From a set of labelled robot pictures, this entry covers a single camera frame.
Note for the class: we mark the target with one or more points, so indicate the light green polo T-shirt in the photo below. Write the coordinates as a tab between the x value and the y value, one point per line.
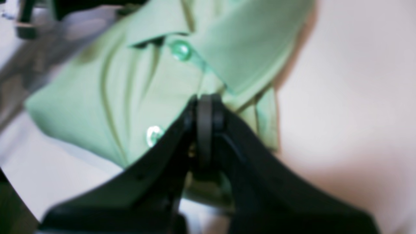
118	96

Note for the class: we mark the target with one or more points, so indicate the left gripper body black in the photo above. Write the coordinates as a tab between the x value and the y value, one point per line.
59	9

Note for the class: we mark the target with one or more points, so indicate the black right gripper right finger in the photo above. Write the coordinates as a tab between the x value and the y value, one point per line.
268	197

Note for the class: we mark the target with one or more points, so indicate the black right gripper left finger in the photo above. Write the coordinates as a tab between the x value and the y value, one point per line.
143	199

